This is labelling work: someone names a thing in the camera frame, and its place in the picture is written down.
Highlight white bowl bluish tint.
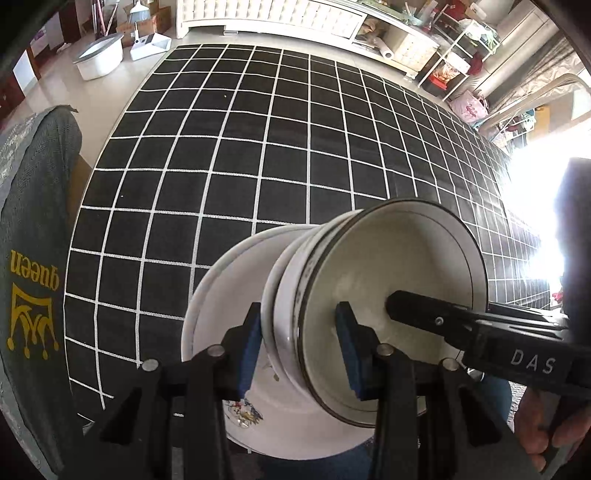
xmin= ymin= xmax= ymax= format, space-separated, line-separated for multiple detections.
xmin=260 ymin=251 xmax=290 ymax=377

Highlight white cream bowl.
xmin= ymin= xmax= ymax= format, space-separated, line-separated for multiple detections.
xmin=273 ymin=210 xmax=360 ymax=390

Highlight white plate colourful decals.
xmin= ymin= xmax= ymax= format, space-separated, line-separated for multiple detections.
xmin=181 ymin=224 xmax=373 ymax=461

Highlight patterned bowl dark rim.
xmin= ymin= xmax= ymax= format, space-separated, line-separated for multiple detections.
xmin=294 ymin=199 xmax=489 ymax=428

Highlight person's right hand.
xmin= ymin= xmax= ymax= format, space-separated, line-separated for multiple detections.
xmin=514 ymin=386 xmax=591 ymax=474

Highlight pink plastic bag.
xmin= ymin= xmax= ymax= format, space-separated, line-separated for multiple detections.
xmin=450 ymin=91 xmax=488 ymax=124

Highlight black white checkered tablecloth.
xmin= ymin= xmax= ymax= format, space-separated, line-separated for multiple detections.
xmin=65 ymin=44 xmax=550 ymax=423

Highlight beige patterned curtain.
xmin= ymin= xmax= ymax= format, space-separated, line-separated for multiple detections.
xmin=478 ymin=32 xmax=586 ymax=139

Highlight grey sofa cover with crown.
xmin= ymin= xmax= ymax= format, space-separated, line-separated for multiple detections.
xmin=1 ymin=106 xmax=82 ymax=479

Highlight white metal shelf rack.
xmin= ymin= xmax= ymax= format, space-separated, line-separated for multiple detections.
xmin=418 ymin=13 xmax=501 ymax=101

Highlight paper towel roll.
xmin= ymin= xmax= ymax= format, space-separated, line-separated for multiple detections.
xmin=373 ymin=37 xmax=394 ymax=60

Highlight white tufted TV cabinet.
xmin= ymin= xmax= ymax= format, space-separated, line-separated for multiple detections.
xmin=176 ymin=0 xmax=438 ymax=79

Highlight white dustpan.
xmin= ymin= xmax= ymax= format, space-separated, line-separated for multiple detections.
xmin=130 ymin=33 xmax=171 ymax=61

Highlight white mop bucket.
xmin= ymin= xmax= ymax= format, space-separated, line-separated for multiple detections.
xmin=73 ymin=33 xmax=124 ymax=81

